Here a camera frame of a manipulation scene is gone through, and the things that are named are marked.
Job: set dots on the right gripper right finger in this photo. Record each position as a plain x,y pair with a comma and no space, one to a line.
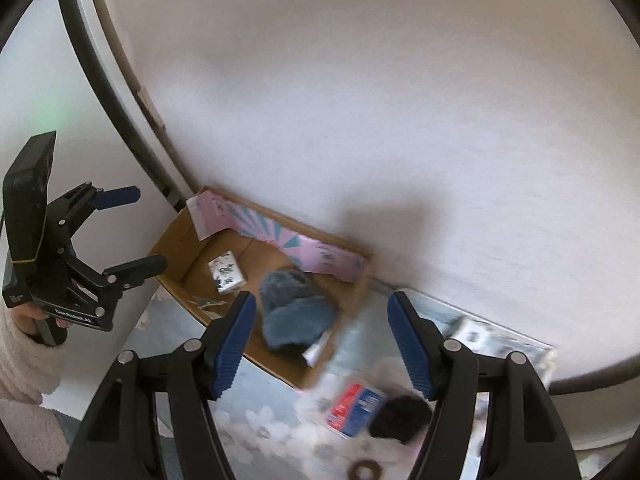
524,437

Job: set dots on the brown hair scrunchie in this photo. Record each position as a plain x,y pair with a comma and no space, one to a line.
365,469

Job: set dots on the cardboard box pink flaps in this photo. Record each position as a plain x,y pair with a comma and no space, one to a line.
214,222

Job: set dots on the person left hand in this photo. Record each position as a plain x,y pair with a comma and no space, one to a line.
26,316

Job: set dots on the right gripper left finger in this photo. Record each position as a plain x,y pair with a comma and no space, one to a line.
118,437

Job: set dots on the red blue plastic pack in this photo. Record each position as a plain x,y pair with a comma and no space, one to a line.
354,409

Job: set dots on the floral light blue cloth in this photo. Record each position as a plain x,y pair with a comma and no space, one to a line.
270,430

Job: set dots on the white patterned sock roll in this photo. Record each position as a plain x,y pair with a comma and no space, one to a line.
474,334

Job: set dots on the grey blue fuzzy sock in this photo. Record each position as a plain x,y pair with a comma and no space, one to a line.
294,310

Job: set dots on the floral white tissue pack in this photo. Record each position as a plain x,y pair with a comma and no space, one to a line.
226,273

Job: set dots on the black fuzzy sock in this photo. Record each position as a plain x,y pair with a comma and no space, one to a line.
401,419

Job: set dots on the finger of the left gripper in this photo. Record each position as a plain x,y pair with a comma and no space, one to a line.
115,198
133,274

